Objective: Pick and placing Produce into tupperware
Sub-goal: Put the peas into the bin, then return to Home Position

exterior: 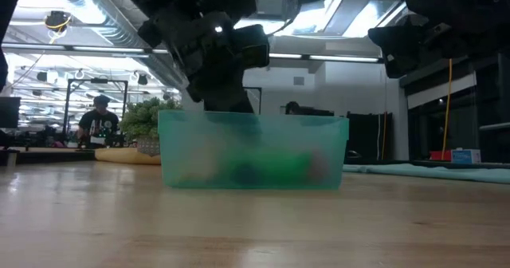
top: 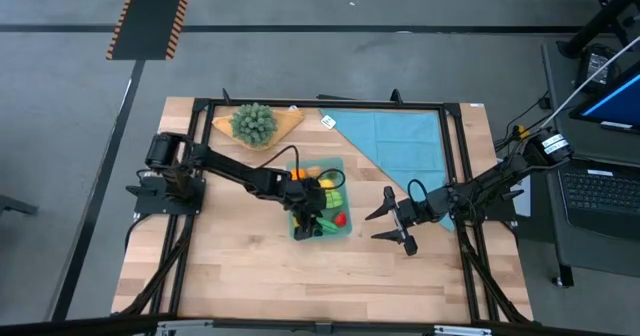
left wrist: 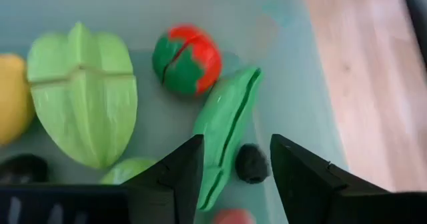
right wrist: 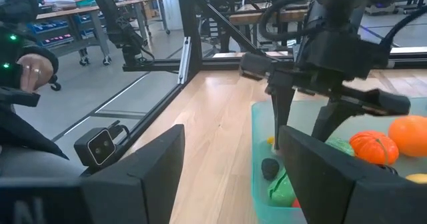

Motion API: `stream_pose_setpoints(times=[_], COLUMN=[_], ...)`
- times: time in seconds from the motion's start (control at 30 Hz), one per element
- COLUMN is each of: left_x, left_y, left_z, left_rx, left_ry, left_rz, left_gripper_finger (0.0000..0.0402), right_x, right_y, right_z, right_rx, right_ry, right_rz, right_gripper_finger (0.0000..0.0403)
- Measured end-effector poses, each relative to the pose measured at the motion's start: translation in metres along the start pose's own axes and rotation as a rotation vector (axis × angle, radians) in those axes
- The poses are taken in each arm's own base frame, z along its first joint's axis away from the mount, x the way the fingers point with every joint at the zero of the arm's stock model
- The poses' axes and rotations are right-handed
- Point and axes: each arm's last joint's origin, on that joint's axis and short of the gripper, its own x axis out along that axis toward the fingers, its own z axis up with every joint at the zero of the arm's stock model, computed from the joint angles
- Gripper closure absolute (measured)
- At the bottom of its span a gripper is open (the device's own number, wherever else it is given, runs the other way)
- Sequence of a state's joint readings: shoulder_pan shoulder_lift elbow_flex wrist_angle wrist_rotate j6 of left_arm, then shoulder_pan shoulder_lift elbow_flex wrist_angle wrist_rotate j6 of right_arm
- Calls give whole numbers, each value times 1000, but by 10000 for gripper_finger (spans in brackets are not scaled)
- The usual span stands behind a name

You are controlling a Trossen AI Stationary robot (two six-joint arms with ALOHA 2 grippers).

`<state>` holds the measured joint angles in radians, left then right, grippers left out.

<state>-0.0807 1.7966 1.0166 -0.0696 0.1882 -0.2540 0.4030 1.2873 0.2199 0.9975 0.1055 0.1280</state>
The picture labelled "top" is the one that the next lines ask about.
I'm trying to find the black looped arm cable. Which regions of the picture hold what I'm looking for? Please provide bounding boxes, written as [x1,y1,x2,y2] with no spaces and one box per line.
[254,144,302,177]
[319,168,347,191]
[407,178,430,205]

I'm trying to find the blue cloth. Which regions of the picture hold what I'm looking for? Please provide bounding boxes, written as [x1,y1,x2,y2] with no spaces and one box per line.
[319,108,457,233]

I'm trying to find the grey side table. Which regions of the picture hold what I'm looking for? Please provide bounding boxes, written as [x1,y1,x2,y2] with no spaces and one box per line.
[514,40,640,290]

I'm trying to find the light green toy starfruit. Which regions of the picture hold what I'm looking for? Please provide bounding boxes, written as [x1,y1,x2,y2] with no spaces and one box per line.
[324,189,345,210]

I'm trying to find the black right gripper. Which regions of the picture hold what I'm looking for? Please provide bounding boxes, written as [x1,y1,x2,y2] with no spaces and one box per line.
[364,185,446,257]

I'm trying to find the potted green plant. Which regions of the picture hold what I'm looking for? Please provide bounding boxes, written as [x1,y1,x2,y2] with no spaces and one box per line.
[229,102,279,150]

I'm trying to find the tablet with blue screen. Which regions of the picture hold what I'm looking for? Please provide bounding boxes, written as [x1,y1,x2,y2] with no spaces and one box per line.
[569,70,640,135]

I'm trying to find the white cable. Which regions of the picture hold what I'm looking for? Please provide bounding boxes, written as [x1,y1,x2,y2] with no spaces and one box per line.
[527,35,640,143]

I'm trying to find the black mat with hazard stripes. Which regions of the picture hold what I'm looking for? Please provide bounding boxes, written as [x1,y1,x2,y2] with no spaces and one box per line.
[105,0,195,61]

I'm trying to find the black power adapter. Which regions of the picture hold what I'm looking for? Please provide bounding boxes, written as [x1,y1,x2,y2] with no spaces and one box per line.
[574,44,620,96]

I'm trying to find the black laptop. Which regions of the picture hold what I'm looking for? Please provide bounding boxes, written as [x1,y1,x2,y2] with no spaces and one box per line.
[556,167,640,243]

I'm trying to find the black aluminium table frame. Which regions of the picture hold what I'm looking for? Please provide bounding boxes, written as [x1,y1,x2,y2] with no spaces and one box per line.
[112,88,534,327]

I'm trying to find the teal translucent plastic container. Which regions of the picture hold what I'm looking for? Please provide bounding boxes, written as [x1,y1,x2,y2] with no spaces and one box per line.
[285,156,353,242]

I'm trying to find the black stand legs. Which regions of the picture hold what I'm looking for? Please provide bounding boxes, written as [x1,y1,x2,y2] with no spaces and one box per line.
[557,0,640,60]

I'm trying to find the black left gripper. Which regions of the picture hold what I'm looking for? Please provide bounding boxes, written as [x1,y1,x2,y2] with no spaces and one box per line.
[282,175,329,242]

